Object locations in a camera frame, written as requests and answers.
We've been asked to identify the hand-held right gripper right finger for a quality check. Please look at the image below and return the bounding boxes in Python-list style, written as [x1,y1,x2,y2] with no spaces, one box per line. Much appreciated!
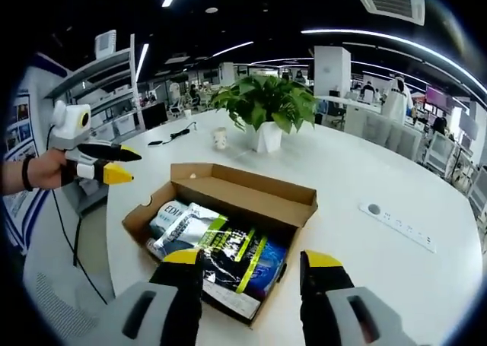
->
[299,249,423,346]

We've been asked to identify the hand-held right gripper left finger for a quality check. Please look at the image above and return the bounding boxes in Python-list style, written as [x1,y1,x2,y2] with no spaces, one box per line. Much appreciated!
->
[91,248,205,346]

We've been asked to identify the black green-striped soft pack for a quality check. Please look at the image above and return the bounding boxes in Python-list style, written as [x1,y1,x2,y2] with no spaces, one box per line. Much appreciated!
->
[196,214,269,296]

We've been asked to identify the blue EDI wipes pack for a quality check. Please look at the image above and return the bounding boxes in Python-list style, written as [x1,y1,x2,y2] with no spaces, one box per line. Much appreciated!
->
[151,202,229,258]

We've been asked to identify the brown cardboard shoe box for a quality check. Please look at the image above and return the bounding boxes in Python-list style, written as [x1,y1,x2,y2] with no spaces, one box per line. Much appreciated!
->
[121,162,319,326]

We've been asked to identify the person's left hand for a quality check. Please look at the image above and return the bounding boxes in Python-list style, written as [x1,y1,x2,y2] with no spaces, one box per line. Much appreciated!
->
[28,148,77,190]

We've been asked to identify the white storage bin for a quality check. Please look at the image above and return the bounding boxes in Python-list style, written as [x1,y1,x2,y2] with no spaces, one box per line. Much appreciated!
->
[89,121,115,141]
[113,114,137,136]

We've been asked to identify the black wristband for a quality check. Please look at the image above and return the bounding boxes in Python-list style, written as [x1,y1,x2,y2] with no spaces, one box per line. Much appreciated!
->
[21,156,35,192]

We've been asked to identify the black computer monitor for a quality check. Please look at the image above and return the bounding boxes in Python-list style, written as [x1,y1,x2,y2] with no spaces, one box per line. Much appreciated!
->
[141,102,168,130]

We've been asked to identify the grey metal shelf rack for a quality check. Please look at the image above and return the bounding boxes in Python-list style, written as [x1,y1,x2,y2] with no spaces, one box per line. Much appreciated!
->
[43,33,144,141]

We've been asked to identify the white table socket panel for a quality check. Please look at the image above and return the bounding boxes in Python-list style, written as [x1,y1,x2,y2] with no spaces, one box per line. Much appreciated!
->
[359,202,438,254]

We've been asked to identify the white vented device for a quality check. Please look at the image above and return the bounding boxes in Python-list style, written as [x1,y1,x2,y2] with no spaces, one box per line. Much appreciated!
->
[94,29,117,58]

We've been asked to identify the white paper cup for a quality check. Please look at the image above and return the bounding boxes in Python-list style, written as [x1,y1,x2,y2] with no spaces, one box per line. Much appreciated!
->
[211,127,228,150]

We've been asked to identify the green potted plant white pot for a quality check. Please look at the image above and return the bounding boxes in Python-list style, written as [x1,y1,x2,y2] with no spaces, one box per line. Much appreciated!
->
[208,74,319,153]

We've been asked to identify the white office counter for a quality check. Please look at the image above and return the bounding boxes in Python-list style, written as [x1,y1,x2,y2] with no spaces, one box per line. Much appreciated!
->
[315,94,423,160]

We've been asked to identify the white square pillar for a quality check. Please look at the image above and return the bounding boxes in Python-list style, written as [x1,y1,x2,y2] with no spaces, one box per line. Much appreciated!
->
[314,45,352,96]

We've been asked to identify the ceiling air vent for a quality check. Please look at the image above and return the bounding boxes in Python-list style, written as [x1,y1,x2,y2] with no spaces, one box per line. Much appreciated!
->
[348,0,426,27]

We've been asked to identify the blue white wall poster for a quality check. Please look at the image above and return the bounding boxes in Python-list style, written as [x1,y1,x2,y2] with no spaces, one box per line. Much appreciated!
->
[3,90,39,160]

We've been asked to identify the black table cable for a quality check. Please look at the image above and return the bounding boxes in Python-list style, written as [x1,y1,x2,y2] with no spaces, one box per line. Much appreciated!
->
[169,120,198,141]

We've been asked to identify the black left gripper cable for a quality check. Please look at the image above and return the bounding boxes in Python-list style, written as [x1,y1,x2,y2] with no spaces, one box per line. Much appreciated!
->
[51,188,110,305]

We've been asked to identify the purple wall screen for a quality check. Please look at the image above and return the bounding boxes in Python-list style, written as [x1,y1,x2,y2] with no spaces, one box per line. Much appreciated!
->
[425,85,454,113]

